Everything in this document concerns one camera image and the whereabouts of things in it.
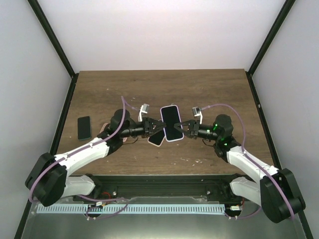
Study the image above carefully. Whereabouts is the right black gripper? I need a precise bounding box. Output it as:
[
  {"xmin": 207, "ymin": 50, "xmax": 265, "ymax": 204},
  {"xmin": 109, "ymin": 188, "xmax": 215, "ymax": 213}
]
[{"xmin": 174, "ymin": 120, "xmax": 220, "ymax": 142}]

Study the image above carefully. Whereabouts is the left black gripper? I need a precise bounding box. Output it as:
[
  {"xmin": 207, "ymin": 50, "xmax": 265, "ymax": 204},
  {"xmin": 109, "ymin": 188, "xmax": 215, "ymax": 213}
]
[{"xmin": 121, "ymin": 117, "xmax": 166, "ymax": 138}]

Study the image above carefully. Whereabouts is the black phone silver edge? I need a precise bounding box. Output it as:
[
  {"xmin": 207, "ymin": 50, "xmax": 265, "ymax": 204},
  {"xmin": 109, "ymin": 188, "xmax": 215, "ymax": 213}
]
[{"xmin": 149, "ymin": 132, "xmax": 164, "ymax": 145}]

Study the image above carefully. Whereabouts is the beige phone case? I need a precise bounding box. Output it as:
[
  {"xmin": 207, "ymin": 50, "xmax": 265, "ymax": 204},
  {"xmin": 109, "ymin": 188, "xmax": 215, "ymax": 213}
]
[{"xmin": 147, "ymin": 131, "xmax": 165, "ymax": 147}]

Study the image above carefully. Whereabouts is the purple phone case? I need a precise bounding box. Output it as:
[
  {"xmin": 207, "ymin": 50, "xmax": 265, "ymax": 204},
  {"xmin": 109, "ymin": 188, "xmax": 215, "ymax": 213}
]
[{"xmin": 159, "ymin": 105, "xmax": 184, "ymax": 142}]

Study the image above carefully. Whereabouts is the pink phone case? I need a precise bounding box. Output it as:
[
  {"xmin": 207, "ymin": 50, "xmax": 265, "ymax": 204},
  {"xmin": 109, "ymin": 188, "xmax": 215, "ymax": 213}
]
[{"xmin": 100, "ymin": 123, "xmax": 128, "ymax": 143}]

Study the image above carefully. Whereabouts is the black phone teal edge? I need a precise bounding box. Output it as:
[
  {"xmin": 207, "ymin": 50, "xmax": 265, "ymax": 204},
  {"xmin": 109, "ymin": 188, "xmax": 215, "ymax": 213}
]
[{"xmin": 77, "ymin": 116, "xmax": 92, "ymax": 140}]

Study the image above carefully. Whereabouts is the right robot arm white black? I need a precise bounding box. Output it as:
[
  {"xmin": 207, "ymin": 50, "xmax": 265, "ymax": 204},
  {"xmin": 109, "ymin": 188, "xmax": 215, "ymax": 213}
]
[{"xmin": 174, "ymin": 114, "xmax": 306, "ymax": 223}]

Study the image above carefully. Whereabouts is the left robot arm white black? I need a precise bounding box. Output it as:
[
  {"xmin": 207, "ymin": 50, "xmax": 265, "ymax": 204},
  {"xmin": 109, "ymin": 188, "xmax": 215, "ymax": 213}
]
[{"xmin": 25, "ymin": 109, "xmax": 166, "ymax": 207}]

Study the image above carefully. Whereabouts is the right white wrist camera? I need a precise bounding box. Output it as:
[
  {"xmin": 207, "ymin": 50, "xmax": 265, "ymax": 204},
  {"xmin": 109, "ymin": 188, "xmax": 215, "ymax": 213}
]
[{"xmin": 192, "ymin": 107, "xmax": 203, "ymax": 124}]

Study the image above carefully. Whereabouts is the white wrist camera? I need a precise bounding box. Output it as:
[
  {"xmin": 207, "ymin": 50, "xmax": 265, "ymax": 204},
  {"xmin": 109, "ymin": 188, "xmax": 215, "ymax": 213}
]
[
  {"xmin": 192, "ymin": 107, "xmax": 203, "ymax": 124},
  {"xmin": 138, "ymin": 104, "xmax": 150, "ymax": 122}
]

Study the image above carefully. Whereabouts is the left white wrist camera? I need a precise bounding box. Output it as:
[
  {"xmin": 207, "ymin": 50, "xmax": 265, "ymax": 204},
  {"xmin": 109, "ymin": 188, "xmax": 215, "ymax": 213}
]
[{"xmin": 138, "ymin": 104, "xmax": 150, "ymax": 122}]

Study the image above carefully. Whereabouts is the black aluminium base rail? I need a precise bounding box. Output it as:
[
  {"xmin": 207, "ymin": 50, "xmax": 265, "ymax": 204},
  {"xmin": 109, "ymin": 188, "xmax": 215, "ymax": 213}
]
[{"xmin": 88, "ymin": 174, "xmax": 242, "ymax": 202}]

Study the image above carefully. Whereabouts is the light blue slotted cable duct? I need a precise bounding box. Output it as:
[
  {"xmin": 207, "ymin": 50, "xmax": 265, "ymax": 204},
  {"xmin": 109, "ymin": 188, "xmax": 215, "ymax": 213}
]
[{"xmin": 36, "ymin": 204, "xmax": 225, "ymax": 215}]

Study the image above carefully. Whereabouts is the left black frame post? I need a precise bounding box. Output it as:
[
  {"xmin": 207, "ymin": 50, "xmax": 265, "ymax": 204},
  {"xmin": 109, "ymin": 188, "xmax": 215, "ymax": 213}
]
[{"xmin": 27, "ymin": 0, "xmax": 76, "ymax": 79}]

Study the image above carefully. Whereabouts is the black frame post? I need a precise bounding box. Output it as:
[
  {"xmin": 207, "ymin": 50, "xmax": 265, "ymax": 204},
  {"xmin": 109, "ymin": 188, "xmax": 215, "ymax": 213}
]
[
  {"xmin": 27, "ymin": 0, "xmax": 76, "ymax": 79},
  {"xmin": 246, "ymin": 0, "xmax": 296, "ymax": 77}
]

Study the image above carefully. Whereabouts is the right black frame post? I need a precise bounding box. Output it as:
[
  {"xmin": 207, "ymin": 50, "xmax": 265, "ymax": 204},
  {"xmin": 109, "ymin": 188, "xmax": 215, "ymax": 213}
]
[{"xmin": 246, "ymin": 0, "xmax": 296, "ymax": 77}]

